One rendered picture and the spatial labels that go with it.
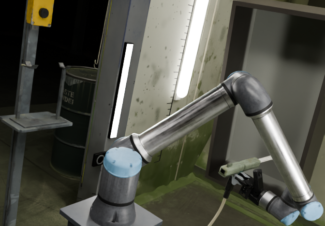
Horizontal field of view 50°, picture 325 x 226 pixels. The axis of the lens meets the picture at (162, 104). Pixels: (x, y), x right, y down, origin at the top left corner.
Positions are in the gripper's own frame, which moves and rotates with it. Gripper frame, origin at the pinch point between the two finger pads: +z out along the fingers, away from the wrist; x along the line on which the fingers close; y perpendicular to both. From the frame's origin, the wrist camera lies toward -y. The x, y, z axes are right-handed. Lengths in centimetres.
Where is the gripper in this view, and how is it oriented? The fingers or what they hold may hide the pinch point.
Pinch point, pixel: (234, 171)
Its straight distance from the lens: 190.6
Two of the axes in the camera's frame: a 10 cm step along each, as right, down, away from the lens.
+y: -2.5, 8.9, 3.8
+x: 7.3, -0.8, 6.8
